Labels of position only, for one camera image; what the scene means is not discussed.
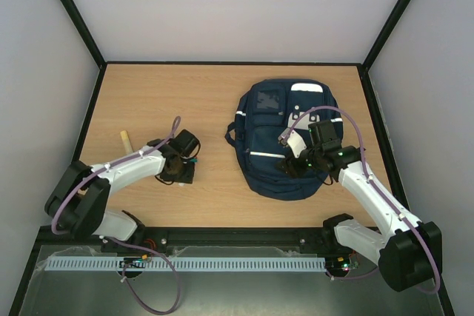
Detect navy blue student backpack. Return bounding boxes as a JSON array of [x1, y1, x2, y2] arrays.
[[225, 78, 344, 201]]

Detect yellow glue stick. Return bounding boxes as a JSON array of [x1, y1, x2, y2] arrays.
[[120, 130, 133, 155]]

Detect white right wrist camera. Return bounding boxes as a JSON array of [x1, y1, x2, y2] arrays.
[[278, 127, 307, 158]]

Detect controller circuit board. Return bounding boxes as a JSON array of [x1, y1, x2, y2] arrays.
[[325, 254, 361, 271], [116, 255, 154, 269]]

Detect light blue slotted cable duct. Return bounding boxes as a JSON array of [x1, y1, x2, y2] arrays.
[[44, 256, 326, 272]]

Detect right controller circuit board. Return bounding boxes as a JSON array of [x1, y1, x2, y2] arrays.
[[325, 254, 361, 271]]

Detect black aluminium frame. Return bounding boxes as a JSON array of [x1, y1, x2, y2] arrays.
[[7, 0, 455, 316]]

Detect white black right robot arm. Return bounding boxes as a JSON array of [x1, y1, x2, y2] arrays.
[[279, 121, 442, 292]]

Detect left controller circuit board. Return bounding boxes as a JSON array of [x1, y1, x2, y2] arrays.
[[116, 255, 154, 269]]

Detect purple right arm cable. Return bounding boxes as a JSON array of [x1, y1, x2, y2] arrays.
[[281, 105, 441, 295]]

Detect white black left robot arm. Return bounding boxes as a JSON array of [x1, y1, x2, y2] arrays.
[[44, 130, 201, 242]]

